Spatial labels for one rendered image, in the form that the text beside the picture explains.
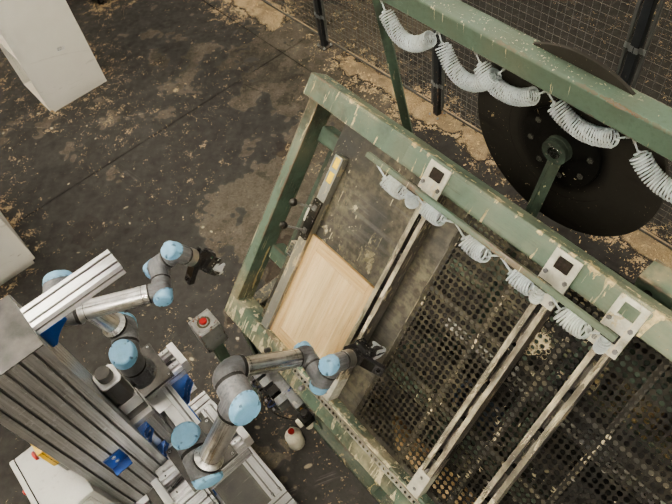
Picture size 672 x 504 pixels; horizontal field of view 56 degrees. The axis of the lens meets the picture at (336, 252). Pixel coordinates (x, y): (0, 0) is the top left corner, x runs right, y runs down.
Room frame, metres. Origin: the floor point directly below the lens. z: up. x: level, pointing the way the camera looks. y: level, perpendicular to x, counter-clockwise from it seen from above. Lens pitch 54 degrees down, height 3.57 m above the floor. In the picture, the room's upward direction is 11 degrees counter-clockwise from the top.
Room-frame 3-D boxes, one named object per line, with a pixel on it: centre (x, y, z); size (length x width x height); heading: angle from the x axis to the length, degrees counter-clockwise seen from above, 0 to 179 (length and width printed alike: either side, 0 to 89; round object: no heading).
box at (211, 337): (1.65, 0.71, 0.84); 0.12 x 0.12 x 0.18; 31
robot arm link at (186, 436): (0.96, 0.71, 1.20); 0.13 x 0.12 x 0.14; 22
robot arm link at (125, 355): (1.39, 0.98, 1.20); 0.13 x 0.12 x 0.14; 7
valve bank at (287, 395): (1.31, 0.42, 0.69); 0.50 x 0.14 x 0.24; 31
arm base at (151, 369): (1.38, 0.98, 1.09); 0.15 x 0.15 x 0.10
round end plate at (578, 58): (1.51, -0.86, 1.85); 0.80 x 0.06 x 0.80; 31
